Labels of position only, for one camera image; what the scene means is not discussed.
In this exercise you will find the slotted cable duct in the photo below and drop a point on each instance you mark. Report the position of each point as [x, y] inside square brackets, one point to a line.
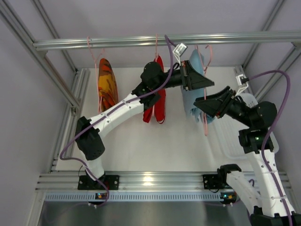
[133, 196]

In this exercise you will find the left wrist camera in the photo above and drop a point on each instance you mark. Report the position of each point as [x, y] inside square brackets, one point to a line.
[179, 51]

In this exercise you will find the pink hanger with orange garment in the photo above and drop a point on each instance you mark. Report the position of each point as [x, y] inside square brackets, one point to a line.
[96, 63]

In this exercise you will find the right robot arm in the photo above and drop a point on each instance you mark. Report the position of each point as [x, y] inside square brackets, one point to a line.
[269, 206]

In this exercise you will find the pink hanger of blue garment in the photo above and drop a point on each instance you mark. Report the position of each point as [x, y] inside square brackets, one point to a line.
[204, 117]

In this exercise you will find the white plastic basket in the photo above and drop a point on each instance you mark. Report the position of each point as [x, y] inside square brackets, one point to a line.
[227, 131]

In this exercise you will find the orange patterned garment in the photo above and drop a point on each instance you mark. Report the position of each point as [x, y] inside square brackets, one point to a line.
[107, 85]

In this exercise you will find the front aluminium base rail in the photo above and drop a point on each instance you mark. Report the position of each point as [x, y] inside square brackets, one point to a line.
[128, 181]

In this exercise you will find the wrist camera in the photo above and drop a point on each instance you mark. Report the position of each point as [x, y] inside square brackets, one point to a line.
[179, 51]
[242, 82]

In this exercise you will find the right aluminium frame post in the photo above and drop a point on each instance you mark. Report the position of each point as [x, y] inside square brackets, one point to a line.
[282, 56]

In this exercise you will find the red trousers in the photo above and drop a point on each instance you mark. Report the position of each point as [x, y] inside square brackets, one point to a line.
[158, 110]

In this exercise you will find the aluminium hanging rail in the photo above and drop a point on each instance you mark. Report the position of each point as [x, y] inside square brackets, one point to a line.
[189, 39]

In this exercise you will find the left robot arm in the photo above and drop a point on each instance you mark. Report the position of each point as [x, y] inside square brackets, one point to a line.
[90, 132]

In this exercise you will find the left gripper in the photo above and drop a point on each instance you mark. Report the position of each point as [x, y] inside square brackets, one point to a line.
[186, 75]

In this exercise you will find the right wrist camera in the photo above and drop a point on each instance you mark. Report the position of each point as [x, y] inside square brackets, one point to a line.
[242, 82]

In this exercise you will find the pink hanger of red trousers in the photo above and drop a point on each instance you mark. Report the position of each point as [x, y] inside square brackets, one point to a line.
[156, 58]

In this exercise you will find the light blue garment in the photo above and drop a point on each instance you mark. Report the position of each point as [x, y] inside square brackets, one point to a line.
[189, 97]

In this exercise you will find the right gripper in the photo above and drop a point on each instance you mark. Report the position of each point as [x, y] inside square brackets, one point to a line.
[225, 102]

